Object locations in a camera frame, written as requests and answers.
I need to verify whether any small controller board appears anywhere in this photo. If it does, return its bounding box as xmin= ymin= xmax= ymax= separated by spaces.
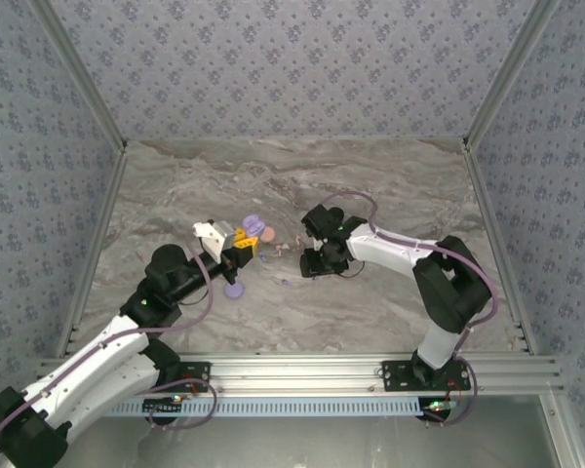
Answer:
xmin=143 ymin=395 xmax=184 ymax=416
xmin=421 ymin=399 xmax=457 ymax=421

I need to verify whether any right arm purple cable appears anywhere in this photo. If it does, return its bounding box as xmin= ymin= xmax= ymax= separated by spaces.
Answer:
xmin=321 ymin=191 xmax=502 ymax=362

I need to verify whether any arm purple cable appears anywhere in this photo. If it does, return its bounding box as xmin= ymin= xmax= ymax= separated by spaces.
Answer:
xmin=0 ymin=236 xmax=216 ymax=457
xmin=321 ymin=191 xmax=502 ymax=362

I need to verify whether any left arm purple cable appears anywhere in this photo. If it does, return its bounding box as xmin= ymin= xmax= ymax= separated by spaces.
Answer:
xmin=0 ymin=236 xmax=216 ymax=457

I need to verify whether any aluminium side rail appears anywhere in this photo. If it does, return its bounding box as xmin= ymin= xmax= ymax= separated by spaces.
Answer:
xmin=56 ymin=143 xmax=131 ymax=360
xmin=461 ymin=140 xmax=540 ymax=355

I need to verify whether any long aluminium frame rail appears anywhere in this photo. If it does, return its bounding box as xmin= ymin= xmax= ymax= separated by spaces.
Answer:
xmin=33 ymin=351 xmax=565 ymax=397

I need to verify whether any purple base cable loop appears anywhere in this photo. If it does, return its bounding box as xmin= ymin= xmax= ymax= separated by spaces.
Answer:
xmin=148 ymin=377 xmax=219 ymax=431
xmin=423 ymin=360 xmax=479 ymax=428

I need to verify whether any slotted white cable duct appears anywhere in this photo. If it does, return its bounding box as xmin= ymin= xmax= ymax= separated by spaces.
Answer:
xmin=104 ymin=397 xmax=423 ymax=418

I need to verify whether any aluminium corner post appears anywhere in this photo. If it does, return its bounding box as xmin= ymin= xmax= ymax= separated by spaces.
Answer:
xmin=28 ymin=0 xmax=129 ymax=150
xmin=462 ymin=0 xmax=563 ymax=147

